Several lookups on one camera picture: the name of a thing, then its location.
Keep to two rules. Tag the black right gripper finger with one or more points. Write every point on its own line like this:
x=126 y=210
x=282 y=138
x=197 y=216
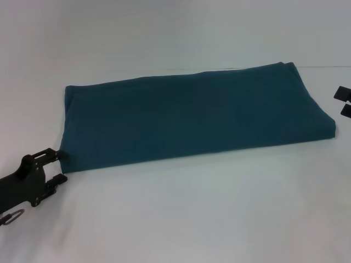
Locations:
x=342 y=93
x=346 y=111

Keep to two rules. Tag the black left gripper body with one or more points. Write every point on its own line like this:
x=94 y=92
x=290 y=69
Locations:
x=24 y=189

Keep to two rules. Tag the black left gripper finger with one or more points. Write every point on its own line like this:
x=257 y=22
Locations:
x=60 y=179
x=62 y=154

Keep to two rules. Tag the teal blue shirt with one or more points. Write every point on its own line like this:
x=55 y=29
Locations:
x=192 y=117

